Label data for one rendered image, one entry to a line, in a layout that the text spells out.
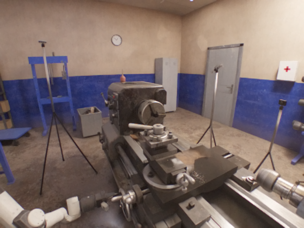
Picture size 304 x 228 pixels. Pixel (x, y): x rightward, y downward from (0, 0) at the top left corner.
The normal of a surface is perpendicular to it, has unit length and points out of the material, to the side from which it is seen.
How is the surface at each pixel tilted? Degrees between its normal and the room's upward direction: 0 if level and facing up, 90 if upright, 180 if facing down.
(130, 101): 90
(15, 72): 90
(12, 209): 54
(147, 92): 90
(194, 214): 0
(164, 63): 90
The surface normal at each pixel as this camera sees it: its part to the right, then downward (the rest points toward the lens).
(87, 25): 0.46, 0.26
